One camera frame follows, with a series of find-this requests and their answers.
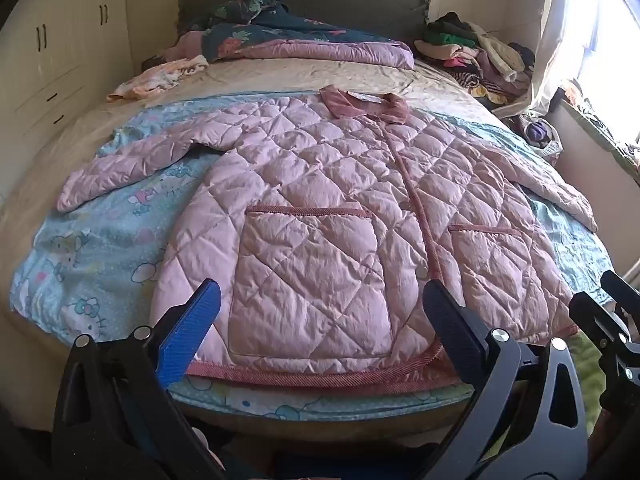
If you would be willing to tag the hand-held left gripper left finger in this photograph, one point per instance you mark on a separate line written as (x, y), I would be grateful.
(190, 325)

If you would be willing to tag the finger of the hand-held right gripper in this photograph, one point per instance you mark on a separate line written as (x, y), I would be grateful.
(595, 315)
(620, 292)

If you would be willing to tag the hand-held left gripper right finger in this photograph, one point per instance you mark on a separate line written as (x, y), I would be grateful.
(450, 325)

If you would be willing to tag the pink quilted jacket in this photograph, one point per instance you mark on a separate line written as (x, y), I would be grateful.
(320, 200)

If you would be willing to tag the basket of small clothes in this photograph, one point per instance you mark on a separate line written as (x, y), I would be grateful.
(537, 132)

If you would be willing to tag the pile of mixed clothes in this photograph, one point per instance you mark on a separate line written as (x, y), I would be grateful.
(475, 55)

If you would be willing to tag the person's green clothing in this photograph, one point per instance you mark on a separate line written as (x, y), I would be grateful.
(590, 375)

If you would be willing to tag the blue cartoon printed blanket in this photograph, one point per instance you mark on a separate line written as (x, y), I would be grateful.
(100, 250)

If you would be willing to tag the green window sill cover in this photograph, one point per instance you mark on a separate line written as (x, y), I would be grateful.
(600, 130)

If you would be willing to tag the bright window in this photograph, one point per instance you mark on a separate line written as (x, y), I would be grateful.
(615, 60)

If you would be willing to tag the peach patterned cloth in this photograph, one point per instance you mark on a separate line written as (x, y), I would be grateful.
(150, 80)

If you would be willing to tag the bed with beige sheet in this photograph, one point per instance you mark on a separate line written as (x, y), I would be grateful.
(280, 77)

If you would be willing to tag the cream curtain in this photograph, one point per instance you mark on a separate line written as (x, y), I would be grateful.
(555, 35)

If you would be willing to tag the cream wardrobe with drawers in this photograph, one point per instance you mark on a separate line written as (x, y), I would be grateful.
(60, 60)

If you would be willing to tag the dark floral quilt pink lining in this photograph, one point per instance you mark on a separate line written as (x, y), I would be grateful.
(280, 22)

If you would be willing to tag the grey bed headboard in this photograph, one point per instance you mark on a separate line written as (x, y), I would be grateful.
(350, 5)

